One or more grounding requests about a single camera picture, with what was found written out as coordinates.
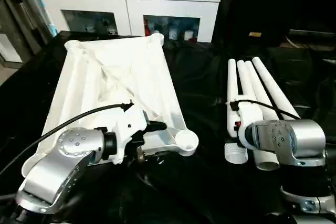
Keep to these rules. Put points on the white plastic table leg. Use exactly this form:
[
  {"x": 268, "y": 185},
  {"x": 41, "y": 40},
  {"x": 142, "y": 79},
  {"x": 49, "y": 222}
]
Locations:
[
  {"x": 231, "y": 85},
  {"x": 258, "y": 90},
  {"x": 243, "y": 80},
  {"x": 273, "y": 85}
]

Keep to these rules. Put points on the grey metal stand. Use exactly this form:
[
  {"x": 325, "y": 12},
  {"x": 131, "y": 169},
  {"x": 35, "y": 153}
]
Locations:
[{"x": 16, "y": 14}]

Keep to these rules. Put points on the small yellow label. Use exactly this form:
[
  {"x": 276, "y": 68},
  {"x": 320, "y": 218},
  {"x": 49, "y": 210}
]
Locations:
[{"x": 255, "y": 34}]

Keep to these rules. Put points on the black bench with silver rail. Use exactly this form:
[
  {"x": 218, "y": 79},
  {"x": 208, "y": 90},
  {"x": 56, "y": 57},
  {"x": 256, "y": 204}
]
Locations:
[{"x": 315, "y": 38}]

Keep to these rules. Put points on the white plastic table top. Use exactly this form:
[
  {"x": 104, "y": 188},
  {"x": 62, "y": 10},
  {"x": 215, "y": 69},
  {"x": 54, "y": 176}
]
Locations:
[{"x": 105, "y": 77}]

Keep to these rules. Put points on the black plastic mat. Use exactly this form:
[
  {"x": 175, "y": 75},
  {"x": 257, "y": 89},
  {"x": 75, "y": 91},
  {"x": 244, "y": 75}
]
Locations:
[{"x": 205, "y": 87}]

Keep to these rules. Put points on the light blue plastic film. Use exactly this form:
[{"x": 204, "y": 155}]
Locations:
[{"x": 46, "y": 3}]

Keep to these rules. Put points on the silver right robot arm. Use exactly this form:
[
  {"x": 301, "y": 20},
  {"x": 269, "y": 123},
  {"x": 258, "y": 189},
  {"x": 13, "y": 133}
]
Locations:
[{"x": 294, "y": 145}]

